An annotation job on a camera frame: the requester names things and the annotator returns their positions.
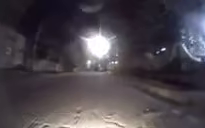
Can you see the street lamp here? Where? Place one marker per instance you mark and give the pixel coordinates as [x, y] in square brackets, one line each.
[98, 46]

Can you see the dark asphalt road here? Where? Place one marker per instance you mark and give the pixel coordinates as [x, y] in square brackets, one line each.
[90, 96]

